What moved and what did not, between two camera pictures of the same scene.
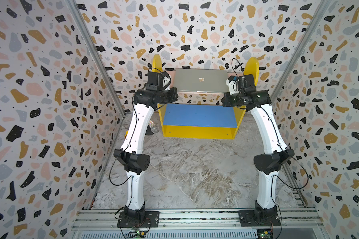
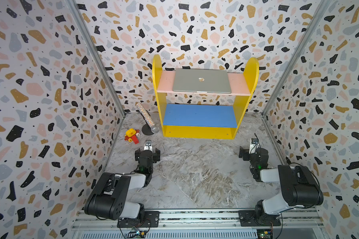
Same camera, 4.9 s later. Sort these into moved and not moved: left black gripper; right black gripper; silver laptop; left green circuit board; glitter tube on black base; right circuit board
Moved: right black gripper; left black gripper
Not moved: silver laptop; glitter tube on black base; left green circuit board; right circuit board
